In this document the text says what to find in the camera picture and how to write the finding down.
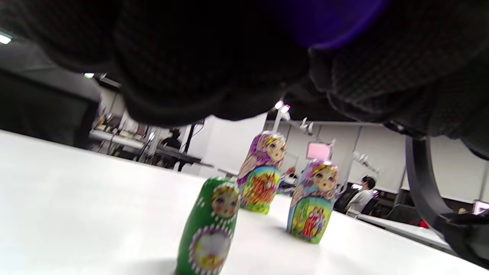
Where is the person's right hand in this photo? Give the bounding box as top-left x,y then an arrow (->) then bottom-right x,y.
309,0 -> 489,161

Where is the person's left hand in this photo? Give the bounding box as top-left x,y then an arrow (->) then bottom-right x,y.
0,0 -> 317,127

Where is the purple Russian doll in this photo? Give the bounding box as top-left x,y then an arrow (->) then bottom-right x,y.
267,0 -> 388,50

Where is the largest pink-purple Russian doll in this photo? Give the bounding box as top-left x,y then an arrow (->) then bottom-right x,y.
237,131 -> 288,214

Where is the green Russian doll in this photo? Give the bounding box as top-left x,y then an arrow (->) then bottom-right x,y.
176,176 -> 241,275

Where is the light blue Russian doll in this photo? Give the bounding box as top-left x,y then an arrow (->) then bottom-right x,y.
287,160 -> 338,244

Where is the white background desk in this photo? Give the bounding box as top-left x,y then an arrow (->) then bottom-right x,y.
90,130 -> 147,149

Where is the black right hand controller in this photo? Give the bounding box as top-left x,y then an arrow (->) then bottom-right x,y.
405,136 -> 489,270

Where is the pink-screen monitor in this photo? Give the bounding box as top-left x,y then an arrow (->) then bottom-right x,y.
307,142 -> 331,160

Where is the black mesh office chair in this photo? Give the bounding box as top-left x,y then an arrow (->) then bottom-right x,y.
0,69 -> 100,147

